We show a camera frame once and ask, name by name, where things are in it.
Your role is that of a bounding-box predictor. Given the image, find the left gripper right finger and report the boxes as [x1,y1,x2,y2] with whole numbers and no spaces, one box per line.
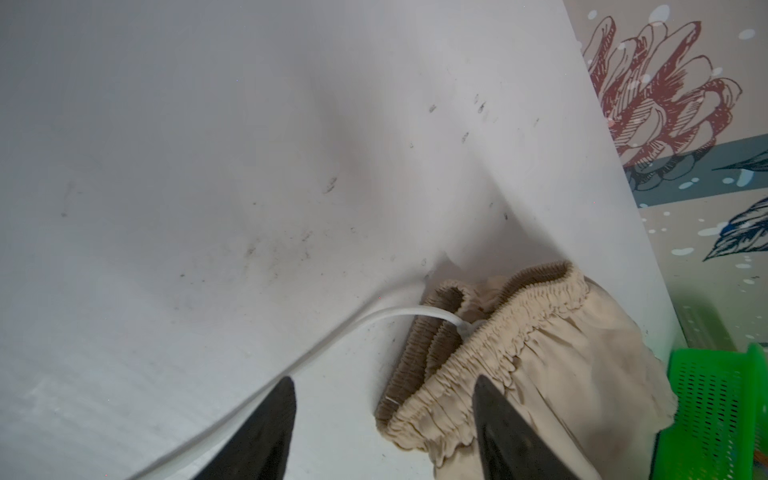
[472,375,576,480]

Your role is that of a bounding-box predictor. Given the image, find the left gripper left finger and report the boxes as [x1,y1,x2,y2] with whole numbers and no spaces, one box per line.
[195,377,297,480]

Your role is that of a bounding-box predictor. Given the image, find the beige shorts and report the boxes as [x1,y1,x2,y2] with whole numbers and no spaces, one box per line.
[374,261,678,479]

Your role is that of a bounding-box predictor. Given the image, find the green plastic basket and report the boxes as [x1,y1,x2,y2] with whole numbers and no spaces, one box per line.
[651,343,767,479]

